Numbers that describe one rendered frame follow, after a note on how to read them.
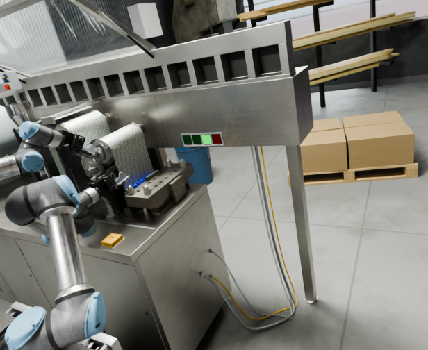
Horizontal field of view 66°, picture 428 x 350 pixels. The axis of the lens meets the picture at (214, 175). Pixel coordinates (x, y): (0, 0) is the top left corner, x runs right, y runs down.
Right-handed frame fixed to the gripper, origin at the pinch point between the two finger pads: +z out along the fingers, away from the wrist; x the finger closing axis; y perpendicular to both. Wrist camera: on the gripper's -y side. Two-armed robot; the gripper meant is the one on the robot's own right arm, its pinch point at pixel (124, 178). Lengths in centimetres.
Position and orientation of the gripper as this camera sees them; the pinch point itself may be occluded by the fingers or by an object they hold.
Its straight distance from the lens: 176.1
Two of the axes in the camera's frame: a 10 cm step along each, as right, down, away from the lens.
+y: -2.1, -9.0, -3.9
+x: -8.6, -0.3, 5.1
